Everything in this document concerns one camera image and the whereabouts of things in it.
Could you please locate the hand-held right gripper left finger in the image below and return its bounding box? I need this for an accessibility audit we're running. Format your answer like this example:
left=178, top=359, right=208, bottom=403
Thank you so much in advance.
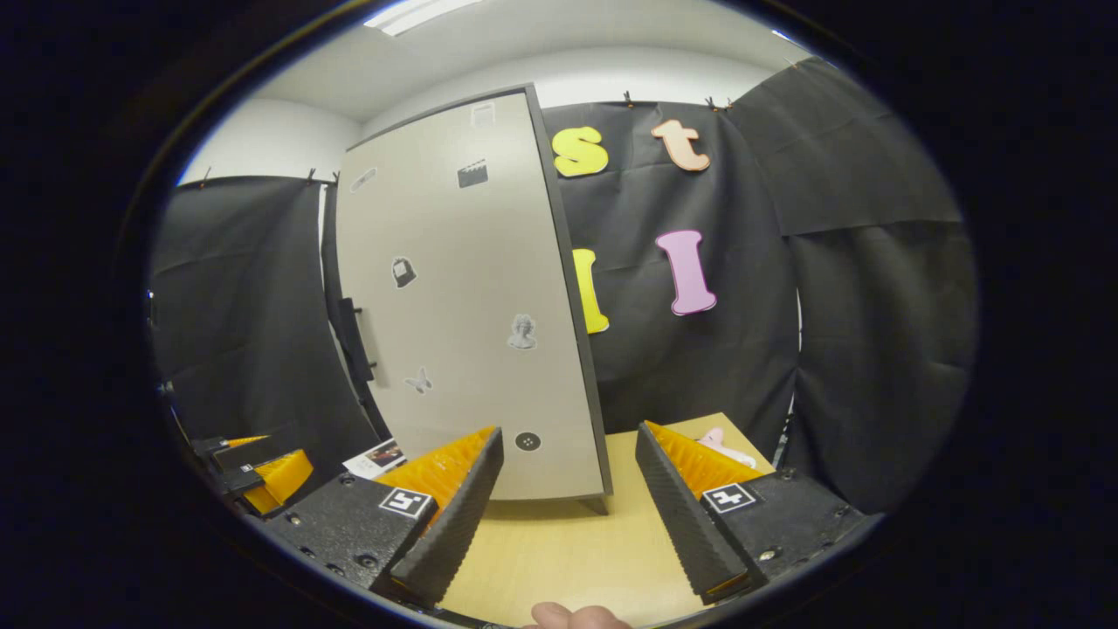
left=262, top=425, right=505, bottom=611

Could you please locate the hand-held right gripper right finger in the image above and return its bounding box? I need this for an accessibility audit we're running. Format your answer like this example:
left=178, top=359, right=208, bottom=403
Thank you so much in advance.
left=635, top=421, right=883, bottom=606

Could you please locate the black cabinet door handle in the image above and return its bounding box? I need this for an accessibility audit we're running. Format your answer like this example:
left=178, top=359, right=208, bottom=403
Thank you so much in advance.
left=337, top=297, right=378, bottom=384

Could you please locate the dark grey cabinet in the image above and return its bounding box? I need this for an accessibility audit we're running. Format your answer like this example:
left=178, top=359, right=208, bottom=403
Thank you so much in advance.
left=332, top=83, right=614, bottom=516

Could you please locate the green and pink plush toy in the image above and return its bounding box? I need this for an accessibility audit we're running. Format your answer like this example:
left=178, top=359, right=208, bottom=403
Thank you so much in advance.
left=696, top=427, right=759, bottom=470

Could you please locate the white book with portrait cover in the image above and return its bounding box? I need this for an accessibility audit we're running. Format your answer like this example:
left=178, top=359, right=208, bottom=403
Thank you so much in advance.
left=342, top=439, right=407, bottom=480

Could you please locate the black backdrop cloth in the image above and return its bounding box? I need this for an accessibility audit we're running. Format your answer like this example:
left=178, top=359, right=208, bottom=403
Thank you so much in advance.
left=148, top=57, right=977, bottom=516

